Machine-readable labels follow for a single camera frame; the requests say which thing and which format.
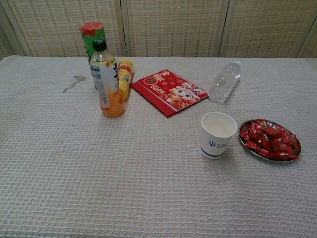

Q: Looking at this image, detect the orange juice bottle black cap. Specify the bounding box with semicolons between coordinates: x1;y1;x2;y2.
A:
89;39;125;119

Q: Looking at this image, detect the white woven tablecloth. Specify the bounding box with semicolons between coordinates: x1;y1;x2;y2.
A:
0;56;317;238

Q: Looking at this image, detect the red 2026 spiral calendar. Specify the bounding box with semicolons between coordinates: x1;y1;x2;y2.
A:
130;69;209;118

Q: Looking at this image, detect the green chip can red lid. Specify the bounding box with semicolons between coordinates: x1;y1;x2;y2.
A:
79;21;107;91

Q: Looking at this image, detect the yellow bottle green cap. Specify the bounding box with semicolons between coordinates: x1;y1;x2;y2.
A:
116;58;135;102

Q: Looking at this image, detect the clear plastic water bottle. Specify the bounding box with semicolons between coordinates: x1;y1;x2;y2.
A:
207;61;242;104

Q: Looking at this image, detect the round steel plate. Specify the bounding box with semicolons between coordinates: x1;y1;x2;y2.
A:
238;119;302;163

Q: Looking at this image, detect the woven bamboo screen panel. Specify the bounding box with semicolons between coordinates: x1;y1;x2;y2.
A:
219;0;317;59
297;23;317;59
0;0;27;61
4;0;124;58
122;0;228;58

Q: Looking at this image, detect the white paper cup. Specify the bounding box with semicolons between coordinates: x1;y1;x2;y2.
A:
200;111;238;160

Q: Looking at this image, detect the thin metal wire clip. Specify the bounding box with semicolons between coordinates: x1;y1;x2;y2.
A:
62;75;87;93

